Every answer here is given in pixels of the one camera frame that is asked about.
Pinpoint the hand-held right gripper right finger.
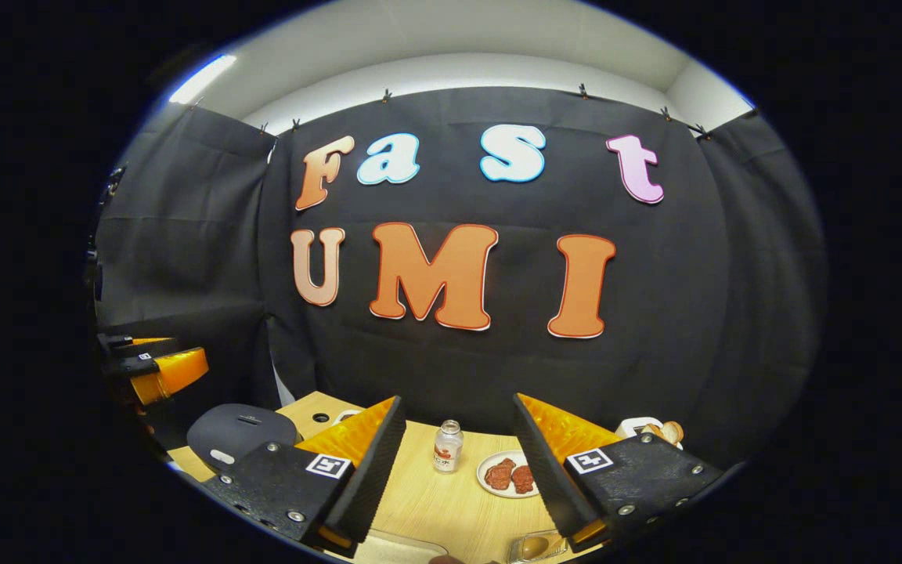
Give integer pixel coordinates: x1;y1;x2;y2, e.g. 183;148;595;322
512;392;726;553

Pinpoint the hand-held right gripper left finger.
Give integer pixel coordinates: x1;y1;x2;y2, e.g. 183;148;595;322
200;394;407;559

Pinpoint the black and silver rice cooker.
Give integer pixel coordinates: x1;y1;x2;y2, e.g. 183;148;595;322
187;403;299;475

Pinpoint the white round plate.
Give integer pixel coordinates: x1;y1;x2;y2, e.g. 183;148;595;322
476;450;539;499

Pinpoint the clear glass tray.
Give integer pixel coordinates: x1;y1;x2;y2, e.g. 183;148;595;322
357;529;449;564

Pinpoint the clear drink bottle red label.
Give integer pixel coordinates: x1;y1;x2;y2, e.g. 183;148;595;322
433;420;464;473

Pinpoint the white toaster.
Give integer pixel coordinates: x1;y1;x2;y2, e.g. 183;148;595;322
615;417;665;439

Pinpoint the long ceiling light panel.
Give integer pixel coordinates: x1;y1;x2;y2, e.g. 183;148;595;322
169;53;238;105

